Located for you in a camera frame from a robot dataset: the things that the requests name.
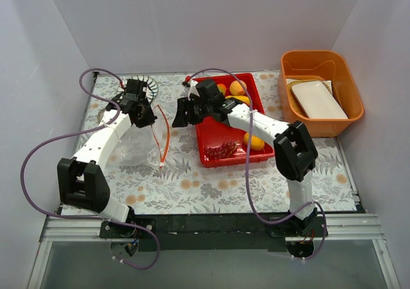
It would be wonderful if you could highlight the clear zip top bag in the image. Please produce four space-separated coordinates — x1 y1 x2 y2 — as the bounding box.
110 104 170 169

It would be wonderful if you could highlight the red grape bunch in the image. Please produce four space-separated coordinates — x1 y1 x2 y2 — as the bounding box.
204 141 238 160

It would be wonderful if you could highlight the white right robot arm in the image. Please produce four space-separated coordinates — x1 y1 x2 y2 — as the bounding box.
172 78 318 236

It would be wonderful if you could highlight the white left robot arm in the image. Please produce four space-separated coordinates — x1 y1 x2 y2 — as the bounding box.
57 78 158 238

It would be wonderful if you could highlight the green red mango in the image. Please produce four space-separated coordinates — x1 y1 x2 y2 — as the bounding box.
217 84 227 95

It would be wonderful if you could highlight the striped round plate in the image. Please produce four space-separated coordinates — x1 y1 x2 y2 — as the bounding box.
130 74 159 103

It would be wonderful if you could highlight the orange peach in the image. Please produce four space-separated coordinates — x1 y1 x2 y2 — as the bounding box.
229 80 247 95

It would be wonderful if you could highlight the woven round coaster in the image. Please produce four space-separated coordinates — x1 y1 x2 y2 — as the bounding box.
96 108 106 125

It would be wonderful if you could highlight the red plastic tray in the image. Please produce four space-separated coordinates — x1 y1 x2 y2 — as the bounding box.
190 72 276 169

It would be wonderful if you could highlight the floral patterned table mat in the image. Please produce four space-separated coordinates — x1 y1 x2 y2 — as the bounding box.
60 72 358 215

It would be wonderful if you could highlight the white rectangular plate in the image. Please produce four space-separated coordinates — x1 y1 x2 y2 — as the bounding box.
288 80 348 120

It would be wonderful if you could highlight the orange plastic basin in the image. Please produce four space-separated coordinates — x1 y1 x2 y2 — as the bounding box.
277 50 365 137

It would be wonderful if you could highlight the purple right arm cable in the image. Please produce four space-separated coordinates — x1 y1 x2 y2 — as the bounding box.
185 68 328 260

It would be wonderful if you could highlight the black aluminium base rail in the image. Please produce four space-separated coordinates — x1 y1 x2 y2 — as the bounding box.
40 205 385 253

